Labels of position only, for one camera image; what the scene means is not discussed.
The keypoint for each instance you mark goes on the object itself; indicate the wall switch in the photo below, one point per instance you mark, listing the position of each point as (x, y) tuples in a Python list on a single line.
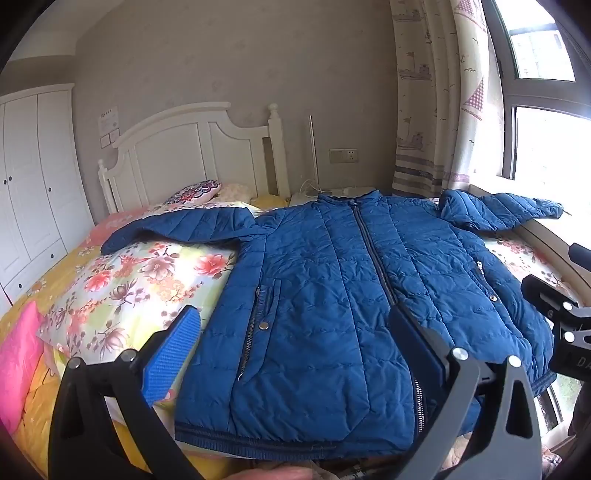
[(109, 139)]

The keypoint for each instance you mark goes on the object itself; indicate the white wardrobe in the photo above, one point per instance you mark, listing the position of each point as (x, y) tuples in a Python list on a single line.
[(37, 184)]

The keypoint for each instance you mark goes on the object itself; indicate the pink blanket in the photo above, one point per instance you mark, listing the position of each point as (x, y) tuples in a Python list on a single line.
[(18, 360)]

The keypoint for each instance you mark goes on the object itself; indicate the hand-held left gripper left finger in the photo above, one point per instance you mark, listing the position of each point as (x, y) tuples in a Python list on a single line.
[(173, 350)]

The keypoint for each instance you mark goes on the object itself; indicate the white bed headboard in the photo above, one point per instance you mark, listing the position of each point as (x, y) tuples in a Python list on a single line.
[(184, 147)]

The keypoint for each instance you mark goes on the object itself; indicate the floral quilt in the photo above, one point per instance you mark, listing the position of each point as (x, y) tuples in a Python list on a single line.
[(138, 277)]

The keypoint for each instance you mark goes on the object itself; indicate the cream pillow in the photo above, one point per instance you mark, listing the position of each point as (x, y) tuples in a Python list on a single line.
[(234, 191)]

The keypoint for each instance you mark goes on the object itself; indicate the window sill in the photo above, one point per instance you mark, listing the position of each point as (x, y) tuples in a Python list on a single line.
[(545, 230)]

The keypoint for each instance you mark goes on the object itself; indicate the person's left hand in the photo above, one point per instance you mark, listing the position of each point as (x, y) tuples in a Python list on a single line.
[(272, 474)]

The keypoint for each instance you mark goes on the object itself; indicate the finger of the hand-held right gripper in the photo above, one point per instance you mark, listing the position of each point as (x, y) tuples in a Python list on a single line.
[(545, 293), (582, 253)]

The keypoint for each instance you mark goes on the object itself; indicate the blue quilted jacket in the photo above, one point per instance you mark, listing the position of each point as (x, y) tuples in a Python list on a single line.
[(323, 300)]

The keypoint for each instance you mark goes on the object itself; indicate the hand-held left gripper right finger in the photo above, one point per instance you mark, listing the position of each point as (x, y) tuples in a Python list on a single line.
[(411, 341)]

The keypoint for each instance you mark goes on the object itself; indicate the yellow bed sheet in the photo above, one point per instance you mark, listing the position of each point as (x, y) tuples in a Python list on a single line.
[(39, 415)]

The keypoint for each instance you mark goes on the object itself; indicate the window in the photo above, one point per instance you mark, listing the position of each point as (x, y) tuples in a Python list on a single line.
[(545, 92)]

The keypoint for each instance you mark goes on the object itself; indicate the white nightstand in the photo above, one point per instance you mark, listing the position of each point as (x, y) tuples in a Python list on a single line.
[(304, 198)]

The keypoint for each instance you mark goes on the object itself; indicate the printed curtain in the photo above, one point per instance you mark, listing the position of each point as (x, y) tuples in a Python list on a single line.
[(438, 101)]

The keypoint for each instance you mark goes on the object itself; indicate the paper wall notice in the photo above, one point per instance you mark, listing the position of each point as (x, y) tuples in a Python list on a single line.
[(109, 120)]

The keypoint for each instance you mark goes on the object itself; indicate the white lamp pole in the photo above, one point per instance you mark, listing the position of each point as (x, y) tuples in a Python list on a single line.
[(312, 152)]

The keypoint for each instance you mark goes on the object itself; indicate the wall socket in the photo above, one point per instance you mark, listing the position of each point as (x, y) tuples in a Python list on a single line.
[(343, 155)]

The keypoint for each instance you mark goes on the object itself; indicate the yellow pillow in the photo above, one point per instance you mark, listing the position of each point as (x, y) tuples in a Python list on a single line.
[(272, 202)]

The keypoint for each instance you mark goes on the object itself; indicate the blue red patterned cushion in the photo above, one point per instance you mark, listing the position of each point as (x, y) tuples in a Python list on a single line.
[(194, 191)]

